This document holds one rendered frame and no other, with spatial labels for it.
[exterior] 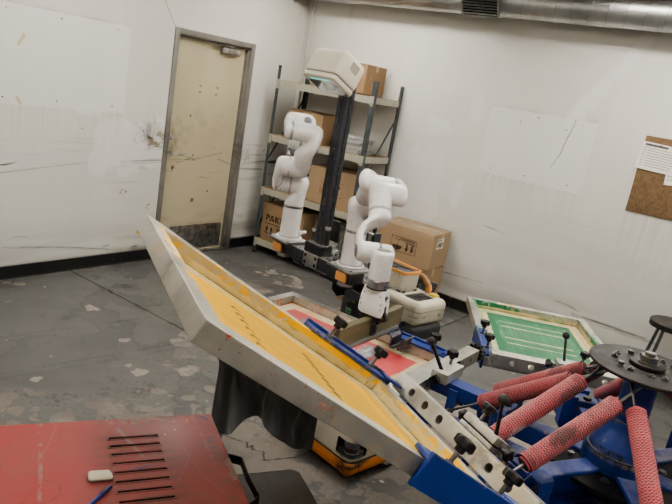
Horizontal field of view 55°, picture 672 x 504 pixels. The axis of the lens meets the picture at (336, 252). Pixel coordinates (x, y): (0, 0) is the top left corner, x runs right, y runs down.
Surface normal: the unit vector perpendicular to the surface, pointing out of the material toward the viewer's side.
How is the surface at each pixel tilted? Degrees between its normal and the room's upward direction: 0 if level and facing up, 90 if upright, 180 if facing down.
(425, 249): 90
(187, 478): 0
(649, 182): 90
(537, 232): 90
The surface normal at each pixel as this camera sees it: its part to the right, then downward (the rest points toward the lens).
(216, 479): 0.17, -0.95
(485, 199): -0.58, 0.11
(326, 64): -0.58, -0.38
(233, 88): 0.80, 0.28
